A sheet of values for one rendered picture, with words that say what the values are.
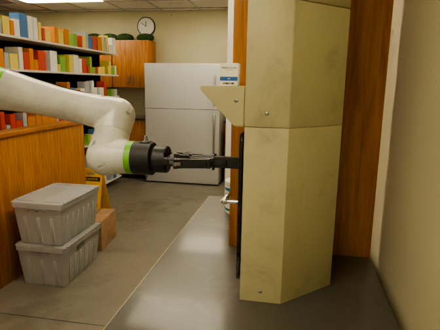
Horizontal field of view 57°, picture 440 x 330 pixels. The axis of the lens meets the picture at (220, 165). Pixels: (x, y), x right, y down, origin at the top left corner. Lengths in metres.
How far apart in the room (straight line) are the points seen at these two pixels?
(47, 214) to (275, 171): 2.38
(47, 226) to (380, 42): 2.58
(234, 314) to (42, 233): 2.37
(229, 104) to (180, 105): 5.12
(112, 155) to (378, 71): 0.85
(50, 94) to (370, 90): 0.96
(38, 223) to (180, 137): 3.35
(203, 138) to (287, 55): 5.12
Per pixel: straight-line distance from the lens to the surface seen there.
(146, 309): 1.14
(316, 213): 1.15
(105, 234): 3.98
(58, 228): 3.21
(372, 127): 1.41
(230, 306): 1.14
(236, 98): 1.03
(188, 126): 6.12
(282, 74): 1.01
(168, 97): 6.18
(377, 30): 1.41
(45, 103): 1.23
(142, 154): 1.11
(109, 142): 1.16
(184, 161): 1.06
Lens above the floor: 1.51
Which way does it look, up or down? 11 degrees down
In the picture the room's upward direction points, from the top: 1 degrees clockwise
